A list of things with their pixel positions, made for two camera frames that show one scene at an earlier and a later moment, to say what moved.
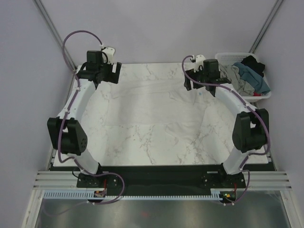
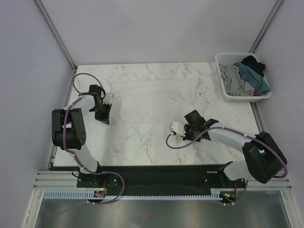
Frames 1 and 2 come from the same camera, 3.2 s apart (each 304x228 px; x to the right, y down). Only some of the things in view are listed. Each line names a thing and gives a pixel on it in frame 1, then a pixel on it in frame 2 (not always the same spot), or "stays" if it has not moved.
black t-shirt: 251,61 stays
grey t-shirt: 232,72 stays
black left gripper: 112,78 to 105,118
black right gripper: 192,74 to 186,127
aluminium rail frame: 267,179 stays
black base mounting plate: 164,180 stays
